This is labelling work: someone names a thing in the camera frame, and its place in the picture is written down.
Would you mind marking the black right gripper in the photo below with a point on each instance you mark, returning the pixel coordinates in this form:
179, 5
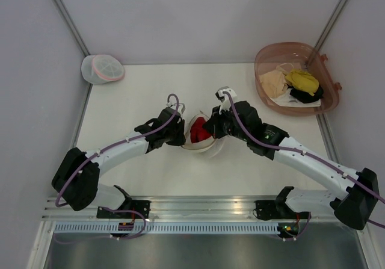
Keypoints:
213, 125

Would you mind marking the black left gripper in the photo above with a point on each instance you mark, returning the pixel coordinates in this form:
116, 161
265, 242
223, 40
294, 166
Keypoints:
180, 141

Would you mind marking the red bra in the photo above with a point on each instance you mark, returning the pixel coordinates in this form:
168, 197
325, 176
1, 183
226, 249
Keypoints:
197, 131

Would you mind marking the beige round mesh laundry bag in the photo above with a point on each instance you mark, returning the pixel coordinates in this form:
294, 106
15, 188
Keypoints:
208, 148

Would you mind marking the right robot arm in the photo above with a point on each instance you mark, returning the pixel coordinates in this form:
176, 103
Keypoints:
349, 195

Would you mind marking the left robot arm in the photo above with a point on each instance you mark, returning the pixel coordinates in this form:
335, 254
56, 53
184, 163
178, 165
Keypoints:
77, 178

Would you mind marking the beige bra in basket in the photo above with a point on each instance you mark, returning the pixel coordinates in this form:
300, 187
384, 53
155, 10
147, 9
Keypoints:
274, 82

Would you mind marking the white pink-trimmed mesh laundry bag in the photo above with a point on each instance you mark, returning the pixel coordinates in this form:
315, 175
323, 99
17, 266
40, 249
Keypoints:
101, 69

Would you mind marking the white garment in basket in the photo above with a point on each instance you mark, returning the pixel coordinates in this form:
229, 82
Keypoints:
286, 100

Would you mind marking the translucent pink plastic basket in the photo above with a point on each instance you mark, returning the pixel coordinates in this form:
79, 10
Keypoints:
281, 58

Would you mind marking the black garment in basket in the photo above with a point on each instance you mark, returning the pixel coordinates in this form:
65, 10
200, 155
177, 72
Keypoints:
305, 97

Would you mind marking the yellow garment in basket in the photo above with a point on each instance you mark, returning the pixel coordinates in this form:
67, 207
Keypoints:
302, 81

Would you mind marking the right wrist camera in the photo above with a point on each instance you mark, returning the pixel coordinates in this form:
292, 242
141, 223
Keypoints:
226, 96

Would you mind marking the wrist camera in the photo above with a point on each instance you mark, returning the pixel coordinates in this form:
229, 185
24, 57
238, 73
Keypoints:
226, 96
179, 108

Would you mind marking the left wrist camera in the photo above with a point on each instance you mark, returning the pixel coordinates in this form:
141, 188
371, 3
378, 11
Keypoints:
179, 108

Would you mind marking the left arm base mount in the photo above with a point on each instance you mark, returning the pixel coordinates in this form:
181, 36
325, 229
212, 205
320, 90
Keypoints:
129, 209

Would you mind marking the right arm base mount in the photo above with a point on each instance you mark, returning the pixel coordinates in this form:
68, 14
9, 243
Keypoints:
277, 209

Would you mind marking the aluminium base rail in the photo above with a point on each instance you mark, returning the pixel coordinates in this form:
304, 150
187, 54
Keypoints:
170, 208

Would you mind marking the white slotted cable duct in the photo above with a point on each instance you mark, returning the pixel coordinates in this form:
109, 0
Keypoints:
268, 228

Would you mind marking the right aluminium frame post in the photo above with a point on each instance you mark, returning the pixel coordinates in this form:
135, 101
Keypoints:
332, 20

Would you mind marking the aluminium frame post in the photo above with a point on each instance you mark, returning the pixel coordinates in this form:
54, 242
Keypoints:
66, 17
332, 20

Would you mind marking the left aluminium frame post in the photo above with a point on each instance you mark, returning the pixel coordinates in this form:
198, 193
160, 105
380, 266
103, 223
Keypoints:
66, 17

